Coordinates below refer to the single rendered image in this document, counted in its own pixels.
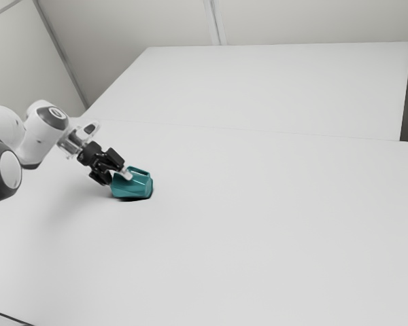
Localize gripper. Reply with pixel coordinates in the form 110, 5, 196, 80
76, 141, 134, 186

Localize teal faceted mug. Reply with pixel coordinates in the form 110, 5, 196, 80
109, 165, 154, 200

